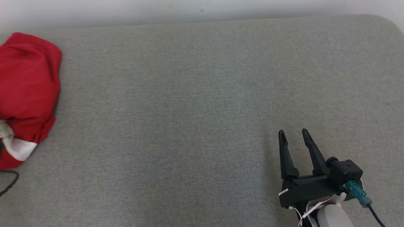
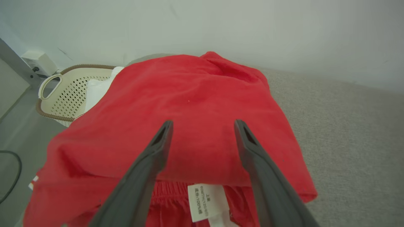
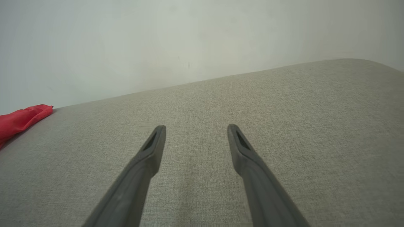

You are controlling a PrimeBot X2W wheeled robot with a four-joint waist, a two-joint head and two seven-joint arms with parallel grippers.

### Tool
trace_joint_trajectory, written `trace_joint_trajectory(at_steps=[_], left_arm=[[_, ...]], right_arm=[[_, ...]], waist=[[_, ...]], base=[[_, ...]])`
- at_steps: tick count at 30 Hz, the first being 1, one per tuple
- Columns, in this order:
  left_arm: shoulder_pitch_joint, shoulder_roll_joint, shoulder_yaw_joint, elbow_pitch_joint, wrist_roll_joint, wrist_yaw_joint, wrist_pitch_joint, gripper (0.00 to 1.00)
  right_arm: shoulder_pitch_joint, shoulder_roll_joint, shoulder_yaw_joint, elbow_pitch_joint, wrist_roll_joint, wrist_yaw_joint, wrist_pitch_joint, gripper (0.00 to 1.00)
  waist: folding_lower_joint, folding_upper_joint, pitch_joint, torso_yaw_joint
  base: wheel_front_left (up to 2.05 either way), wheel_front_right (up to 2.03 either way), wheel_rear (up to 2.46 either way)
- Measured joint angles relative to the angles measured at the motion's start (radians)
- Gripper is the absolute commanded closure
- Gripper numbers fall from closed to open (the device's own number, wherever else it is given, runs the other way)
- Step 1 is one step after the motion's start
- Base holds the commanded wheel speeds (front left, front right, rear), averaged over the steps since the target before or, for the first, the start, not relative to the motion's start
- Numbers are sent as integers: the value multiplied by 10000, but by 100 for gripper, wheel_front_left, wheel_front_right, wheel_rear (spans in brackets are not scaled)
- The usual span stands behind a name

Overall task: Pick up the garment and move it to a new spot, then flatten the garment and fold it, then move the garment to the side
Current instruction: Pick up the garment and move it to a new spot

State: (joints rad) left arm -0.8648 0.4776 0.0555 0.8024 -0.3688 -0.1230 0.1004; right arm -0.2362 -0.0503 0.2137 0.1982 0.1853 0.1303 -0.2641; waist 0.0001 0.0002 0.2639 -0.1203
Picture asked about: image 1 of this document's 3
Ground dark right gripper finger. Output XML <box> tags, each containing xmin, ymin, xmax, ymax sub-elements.
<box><xmin>302</xmin><ymin>128</ymin><xmax>329</xmax><ymax>176</ymax></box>
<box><xmin>278</xmin><ymin>130</ymin><xmax>300</xmax><ymax>180</ymax></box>

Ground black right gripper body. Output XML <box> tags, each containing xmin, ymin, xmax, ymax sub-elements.
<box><xmin>279</xmin><ymin>173</ymin><xmax>343</xmax><ymax>208</ymax></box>

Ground red shirt with white collar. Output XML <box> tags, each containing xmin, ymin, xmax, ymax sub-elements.
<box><xmin>0</xmin><ymin>32</ymin><xmax>62</xmax><ymax>126</ymax></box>

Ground thin red and white wires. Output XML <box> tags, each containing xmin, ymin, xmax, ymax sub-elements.
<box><xmin>289</xmin><ymin>195</ymin><xmax>332</xmax><ymax>227</ymax></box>

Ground black cable loop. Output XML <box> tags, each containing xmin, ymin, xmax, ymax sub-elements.
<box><xmin>0</xmin><ymin>170</ymin><xmax>19</xmax><ymax>197</ymax></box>

